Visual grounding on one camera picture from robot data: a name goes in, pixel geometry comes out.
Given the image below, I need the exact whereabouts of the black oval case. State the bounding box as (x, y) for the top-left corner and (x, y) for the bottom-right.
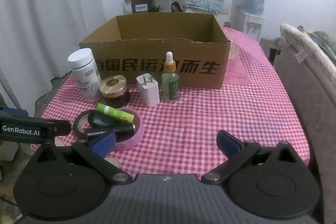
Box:
(88, 111), (124, 128)

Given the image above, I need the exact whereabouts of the green dropper bottle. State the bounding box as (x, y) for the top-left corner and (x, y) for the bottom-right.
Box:
(161, 51), (180, 102)

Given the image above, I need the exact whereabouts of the green patterned cloth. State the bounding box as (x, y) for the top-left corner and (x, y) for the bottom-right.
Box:
(304, 30), (336, 62)

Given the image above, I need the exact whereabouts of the black jar with gold lid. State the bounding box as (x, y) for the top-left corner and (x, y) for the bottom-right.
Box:
(99, 76), (130, 110)

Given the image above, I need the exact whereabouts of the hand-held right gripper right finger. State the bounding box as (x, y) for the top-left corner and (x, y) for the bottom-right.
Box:
(202, 130), (308, 186)

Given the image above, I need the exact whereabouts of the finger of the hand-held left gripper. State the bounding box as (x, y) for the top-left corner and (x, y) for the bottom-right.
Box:
(51, 119), (72, 136)
(0, 108), (28, 117)

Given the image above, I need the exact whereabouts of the white charger plug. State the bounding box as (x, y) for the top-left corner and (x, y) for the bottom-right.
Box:
(136, 74), (160, 107)

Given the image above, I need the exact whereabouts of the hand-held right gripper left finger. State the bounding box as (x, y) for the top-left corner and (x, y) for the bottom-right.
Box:
(31, 131), (132, 185)

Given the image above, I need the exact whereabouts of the grey armchair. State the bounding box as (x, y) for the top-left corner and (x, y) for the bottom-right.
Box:
(260, 23), (336, 224)

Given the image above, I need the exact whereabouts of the white curtain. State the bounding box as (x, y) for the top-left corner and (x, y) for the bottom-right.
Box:
(0, 0), (124, 119)

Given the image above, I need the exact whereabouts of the pink checked tablecloth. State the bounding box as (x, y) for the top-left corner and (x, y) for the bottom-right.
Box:
(29, 26), (311, 178)

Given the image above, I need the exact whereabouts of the purple tape roll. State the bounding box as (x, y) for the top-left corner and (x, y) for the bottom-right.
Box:
(112, 106), (145, 151)

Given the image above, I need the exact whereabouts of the black lipstick tube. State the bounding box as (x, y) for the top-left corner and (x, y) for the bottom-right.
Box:
(84, 125), (135, 139)

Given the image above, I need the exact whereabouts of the brown cardboard box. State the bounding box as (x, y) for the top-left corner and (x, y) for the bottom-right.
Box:
(79, 13), (231, 90)

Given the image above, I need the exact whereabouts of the green lip balm tube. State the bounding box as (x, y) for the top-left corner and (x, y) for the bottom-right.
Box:
(96, 103), (135, 123)

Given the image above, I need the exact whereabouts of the white supplement bottle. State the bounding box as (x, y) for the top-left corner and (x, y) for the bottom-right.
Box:
(68, 48), (103, 102)

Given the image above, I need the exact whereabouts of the white fleece cover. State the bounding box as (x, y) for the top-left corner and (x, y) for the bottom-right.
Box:
(280, 23), (336, 88)

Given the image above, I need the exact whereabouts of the pink cartoon mat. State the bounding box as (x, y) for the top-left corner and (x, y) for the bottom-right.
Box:
(223, 43), (250, 86)

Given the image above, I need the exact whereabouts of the black tape roll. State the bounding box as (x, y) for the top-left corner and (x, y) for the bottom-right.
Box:
(73, 109), (105, 140)

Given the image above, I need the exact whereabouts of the white water dispenser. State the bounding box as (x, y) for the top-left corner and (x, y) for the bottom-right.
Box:
(230, 4), (265, 42)

